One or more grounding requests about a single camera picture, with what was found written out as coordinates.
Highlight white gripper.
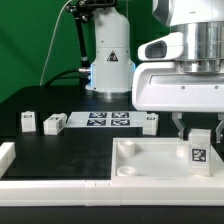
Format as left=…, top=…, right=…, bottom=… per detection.
left=132, top=32, right=224, bottom=143

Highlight white square tabletop tray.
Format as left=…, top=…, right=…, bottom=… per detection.
left=111, top=137, right=224, bottom=182

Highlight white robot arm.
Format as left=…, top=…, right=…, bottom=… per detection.
left=87, top=0, right=224, bottom=141

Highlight white tag marker sheet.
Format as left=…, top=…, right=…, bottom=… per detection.
left=67, top=111, right=146, bottom=128

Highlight black cables at base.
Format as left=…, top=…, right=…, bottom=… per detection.
left=44, top=68, right=88, bottom=88

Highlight white front fence rail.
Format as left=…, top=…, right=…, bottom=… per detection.
left=0, top=180, right=224, bottom=207

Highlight grey cable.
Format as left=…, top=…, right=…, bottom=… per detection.
left=39, top=0, right=73, bottom=87

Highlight white left fence rail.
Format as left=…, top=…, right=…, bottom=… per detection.
left=0, top=142, right=16, bottom=179

